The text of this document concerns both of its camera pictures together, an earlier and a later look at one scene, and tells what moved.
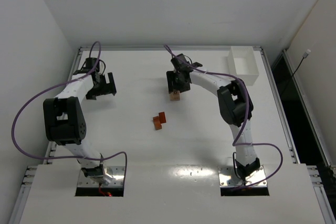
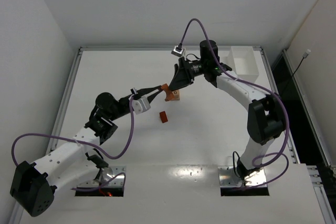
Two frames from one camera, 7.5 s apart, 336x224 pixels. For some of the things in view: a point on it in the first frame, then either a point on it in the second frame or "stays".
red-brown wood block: (162, 117) stays
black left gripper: (102, 87) to (134, 94)
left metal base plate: (117, 172) stays
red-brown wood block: (157, 122) to (170, 96)
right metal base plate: (228, 178) stays
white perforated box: (241, 63) stays
